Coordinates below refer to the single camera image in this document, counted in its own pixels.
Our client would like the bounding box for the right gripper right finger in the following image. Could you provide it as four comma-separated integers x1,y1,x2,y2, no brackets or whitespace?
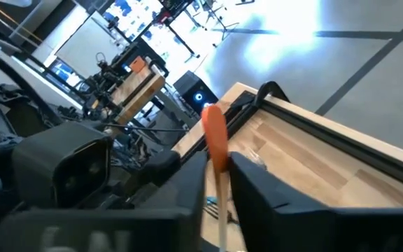
228,152,403,252

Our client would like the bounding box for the orange box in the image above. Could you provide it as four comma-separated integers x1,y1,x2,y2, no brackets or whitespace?
129,55,147,74

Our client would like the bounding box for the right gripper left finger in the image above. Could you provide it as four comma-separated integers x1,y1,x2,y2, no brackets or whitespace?
0,150,208,252

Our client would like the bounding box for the wooden background table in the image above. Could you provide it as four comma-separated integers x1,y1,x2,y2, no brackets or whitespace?
109,64,167,126

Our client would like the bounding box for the black frame clamp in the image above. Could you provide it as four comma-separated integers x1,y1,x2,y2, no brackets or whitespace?
253,80,291,108

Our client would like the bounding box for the black computer with blue light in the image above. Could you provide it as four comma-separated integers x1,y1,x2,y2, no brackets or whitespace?
172,69,220,117

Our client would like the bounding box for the orange handled silver fork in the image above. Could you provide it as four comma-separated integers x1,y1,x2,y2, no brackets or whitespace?
200,104,231,252
245,148,269,169

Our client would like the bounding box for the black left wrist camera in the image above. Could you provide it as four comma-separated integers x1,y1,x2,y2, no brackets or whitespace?
11,120,115,211

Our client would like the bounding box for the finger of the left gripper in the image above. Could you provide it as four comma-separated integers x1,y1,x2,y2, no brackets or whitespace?
139,149,182,187

